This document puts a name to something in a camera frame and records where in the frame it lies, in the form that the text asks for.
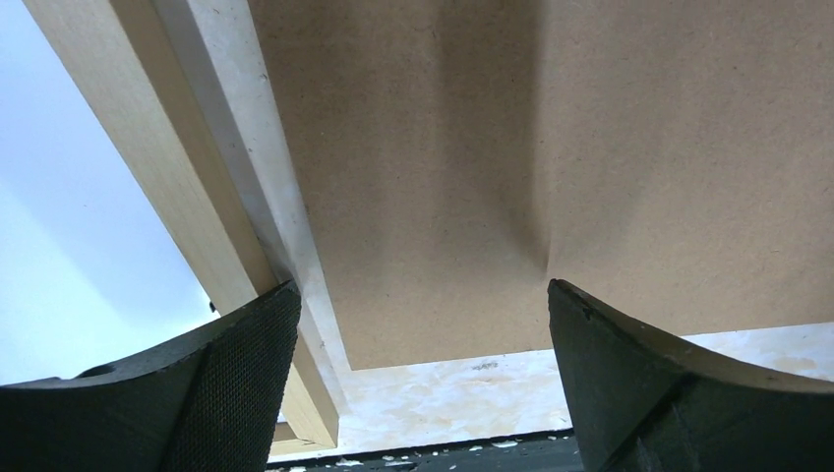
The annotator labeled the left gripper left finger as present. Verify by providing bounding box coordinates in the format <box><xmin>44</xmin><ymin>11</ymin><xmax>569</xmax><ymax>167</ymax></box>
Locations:
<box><xmin>1</xmin><ymin>281</ymin><xmax>301</xmax><ymax>471</ymax></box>

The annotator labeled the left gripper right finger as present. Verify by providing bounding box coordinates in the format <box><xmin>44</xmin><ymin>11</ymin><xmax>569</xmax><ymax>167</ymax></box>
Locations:
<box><xmin>548</xmin><ymin>279</ymin><xmax>833</xmax><ymax>471</ymax></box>

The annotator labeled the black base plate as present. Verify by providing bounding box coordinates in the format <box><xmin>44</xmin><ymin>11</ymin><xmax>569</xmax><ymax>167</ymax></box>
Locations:
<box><xmin>267</xmin><ymin>430</ymin><xmax>584</xmax><ymax>472</ymax></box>

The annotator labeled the brown backing board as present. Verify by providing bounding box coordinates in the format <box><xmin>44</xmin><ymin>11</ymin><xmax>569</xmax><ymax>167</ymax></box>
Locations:
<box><xmin>251</xmin><ymin>1</ymin><xmax>833</xmax><ymax>370</ymax></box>

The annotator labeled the wooden picture frame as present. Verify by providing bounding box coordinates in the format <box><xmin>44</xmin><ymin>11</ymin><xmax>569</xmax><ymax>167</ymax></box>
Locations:
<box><xmin>23</xmin><ymin>0</ymin><xmax>340</xmax><ymax>457</ymax></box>

